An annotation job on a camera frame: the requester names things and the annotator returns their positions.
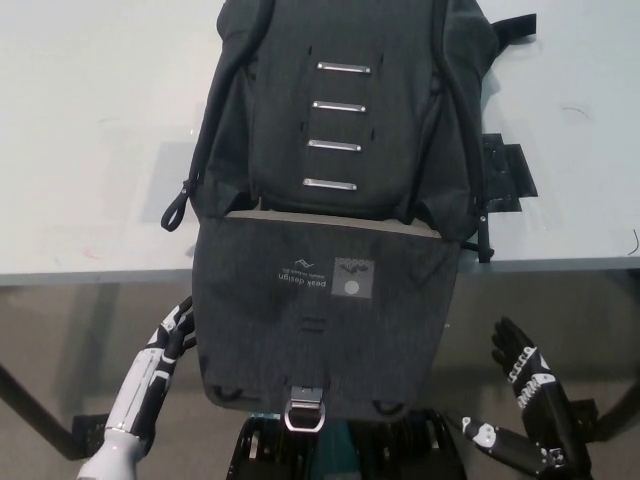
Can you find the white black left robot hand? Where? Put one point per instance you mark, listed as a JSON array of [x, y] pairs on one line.
[[142, 385]]

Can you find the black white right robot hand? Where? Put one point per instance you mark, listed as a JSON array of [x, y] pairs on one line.
[[550, 420]]

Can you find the dark grey backpack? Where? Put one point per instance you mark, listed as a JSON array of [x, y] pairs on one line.
[[330, 200]]

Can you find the black table foot plate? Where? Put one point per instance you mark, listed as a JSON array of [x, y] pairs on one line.
[[582, 415], [92, 432]]

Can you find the black table leg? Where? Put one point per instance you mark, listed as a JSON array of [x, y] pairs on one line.
[[620, 417], [35, 415]]

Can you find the thin dark thread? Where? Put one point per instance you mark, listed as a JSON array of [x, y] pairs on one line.
[[632, 242], [575, 111]]

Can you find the black tape patch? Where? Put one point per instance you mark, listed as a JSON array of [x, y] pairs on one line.
[[510, 170]]

